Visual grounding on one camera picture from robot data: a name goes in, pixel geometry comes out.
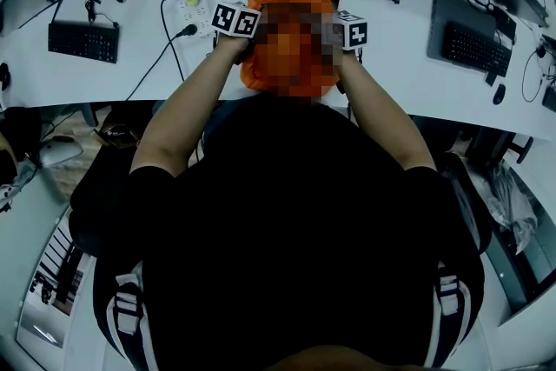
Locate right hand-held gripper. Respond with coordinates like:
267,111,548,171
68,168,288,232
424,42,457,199
334,10,369,52

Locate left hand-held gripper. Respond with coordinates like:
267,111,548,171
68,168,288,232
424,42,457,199
211,0,261,41

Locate person's left forearm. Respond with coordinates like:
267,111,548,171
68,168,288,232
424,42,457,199
129,36,256,180

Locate person's right forearm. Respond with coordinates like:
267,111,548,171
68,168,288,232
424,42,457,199
335,49,438,173

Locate white table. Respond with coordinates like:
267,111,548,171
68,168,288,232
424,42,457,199
0,0,556,143

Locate white power strip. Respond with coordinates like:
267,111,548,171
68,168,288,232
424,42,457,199
169,0,215,39

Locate grey laptop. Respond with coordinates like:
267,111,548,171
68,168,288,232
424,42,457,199
426,0,499,63

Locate black keyboard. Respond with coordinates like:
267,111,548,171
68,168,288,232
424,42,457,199
440,21,513,79
46,21,122,65

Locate black phone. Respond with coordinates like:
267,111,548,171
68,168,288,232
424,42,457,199
489,5,519,45

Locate black bag with logo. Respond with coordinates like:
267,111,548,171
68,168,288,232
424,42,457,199
92,123,141,149

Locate grey bag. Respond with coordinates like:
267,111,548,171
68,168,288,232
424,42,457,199
436,150,494,255

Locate small black box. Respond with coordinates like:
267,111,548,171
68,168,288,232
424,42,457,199
540,84,556,113

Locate person's black shirt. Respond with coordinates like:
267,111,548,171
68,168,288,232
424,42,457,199
92,93,487,371

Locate grey chair base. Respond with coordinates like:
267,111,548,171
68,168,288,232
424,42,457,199
37,137,84,169

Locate clear plastic bag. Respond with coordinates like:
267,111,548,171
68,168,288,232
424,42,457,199
485,163,541,255

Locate black rack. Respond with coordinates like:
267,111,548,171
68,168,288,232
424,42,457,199
29,225,87,306

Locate person's head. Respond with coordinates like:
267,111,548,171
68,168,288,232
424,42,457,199
273,344,422,371

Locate thin black cable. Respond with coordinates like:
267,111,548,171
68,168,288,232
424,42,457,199
520,45,547,104

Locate black white shoulder strap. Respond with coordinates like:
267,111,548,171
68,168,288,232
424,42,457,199
103,260,149,371
429,261,473,368

